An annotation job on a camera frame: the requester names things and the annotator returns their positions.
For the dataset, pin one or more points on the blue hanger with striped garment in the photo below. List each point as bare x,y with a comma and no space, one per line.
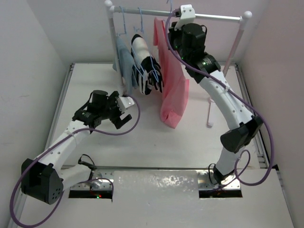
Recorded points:
142,28

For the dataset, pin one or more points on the light blue hanging garment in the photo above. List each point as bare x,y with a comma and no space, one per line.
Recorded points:
127,66

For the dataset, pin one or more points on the white clothes rack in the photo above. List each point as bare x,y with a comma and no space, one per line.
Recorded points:
111,9

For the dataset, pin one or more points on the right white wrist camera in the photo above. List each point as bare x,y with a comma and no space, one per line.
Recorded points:
186,15

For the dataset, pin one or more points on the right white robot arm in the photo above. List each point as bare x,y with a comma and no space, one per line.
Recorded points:
242,124

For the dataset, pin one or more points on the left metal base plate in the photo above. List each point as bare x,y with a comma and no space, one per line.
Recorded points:
100,184

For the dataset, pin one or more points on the black and white hanging garment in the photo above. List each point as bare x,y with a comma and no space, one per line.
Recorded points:
147,70

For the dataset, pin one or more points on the blue wire hanger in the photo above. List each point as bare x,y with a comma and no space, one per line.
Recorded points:
170,2

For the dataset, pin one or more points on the metal base plate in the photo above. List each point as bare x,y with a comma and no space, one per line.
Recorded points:
100,184
207,182

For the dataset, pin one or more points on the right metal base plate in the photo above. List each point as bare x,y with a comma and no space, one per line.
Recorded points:
207,182

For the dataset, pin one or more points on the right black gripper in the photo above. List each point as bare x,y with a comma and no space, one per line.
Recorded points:
172,33

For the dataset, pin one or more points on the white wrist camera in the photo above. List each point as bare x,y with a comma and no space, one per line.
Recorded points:
125,102
186,15

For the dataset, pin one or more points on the pink t shirt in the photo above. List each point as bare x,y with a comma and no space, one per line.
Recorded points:
175,91

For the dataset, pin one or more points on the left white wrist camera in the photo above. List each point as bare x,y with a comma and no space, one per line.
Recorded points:
125,102

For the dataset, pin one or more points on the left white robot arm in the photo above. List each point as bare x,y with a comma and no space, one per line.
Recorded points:
43,178

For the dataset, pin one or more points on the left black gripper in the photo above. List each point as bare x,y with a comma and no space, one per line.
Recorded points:
112,100

